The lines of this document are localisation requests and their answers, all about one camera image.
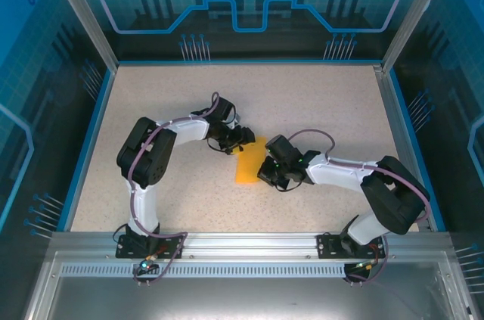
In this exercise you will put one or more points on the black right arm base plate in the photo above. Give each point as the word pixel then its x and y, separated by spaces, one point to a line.
pixel 329 246

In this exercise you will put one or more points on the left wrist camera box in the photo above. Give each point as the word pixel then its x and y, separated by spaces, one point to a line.
pixel 235 119

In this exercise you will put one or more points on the yellow square paper sheet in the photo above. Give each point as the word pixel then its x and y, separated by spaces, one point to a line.
pixel 247 168

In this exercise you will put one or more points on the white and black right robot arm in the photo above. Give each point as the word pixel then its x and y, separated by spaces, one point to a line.
pixel 397 199

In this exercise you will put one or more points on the blue table edge strip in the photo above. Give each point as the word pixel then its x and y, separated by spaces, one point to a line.
pixel 95 127
pixel 407 123

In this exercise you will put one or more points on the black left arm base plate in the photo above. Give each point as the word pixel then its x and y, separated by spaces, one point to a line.
pixel 170 246

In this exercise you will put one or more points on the aluminium table side rail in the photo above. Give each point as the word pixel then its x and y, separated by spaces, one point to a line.
pixel 394 119

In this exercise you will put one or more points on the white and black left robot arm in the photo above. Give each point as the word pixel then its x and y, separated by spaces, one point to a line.
pixel 147 161

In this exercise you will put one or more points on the aluminium mounting rail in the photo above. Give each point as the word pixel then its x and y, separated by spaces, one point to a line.
pixel 249 244

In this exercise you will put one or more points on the aluminium frame post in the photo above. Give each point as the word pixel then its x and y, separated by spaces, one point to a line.
pixel 414 13
pixel 83 13

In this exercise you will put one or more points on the grey metal tray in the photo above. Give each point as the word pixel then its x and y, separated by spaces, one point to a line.
pixel 242 297

